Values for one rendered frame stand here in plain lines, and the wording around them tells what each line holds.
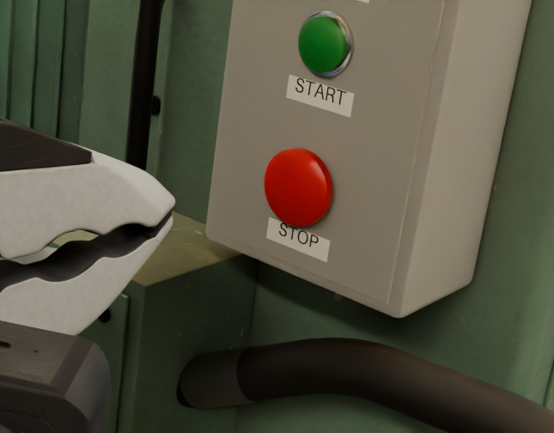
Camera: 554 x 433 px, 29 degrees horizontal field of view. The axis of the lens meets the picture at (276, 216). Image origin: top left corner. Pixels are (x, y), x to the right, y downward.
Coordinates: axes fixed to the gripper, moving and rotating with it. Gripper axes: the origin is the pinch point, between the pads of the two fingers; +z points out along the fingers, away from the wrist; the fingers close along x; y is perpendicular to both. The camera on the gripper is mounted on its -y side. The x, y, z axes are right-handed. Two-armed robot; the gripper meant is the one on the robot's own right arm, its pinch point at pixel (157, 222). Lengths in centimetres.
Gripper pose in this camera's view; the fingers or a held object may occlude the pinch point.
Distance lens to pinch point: 35.6
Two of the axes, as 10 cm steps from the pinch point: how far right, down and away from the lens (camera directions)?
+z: 6.1, -1.9, 7.7
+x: -1.4, 9.3, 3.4
